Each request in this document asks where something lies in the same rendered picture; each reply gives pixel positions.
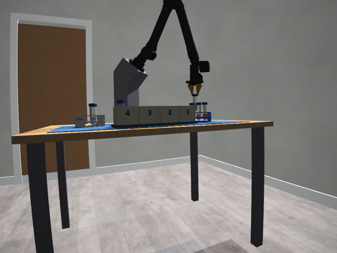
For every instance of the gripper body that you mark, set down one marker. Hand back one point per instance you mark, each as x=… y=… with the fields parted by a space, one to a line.
x=194 y=79

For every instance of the blue tube rack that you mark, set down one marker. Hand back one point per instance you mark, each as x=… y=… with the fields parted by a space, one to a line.
x=208 y=117

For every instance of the beige bucket adapter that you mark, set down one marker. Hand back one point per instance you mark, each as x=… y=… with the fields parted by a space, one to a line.
x=186 y=114
x=168 y=114
x=148 y=114
x=125 y=115

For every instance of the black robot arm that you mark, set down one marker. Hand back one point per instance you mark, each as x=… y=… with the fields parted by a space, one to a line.
x=148 y=53

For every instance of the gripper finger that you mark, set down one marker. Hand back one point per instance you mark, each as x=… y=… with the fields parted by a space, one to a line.
x=191 y=88
x=198 y=87

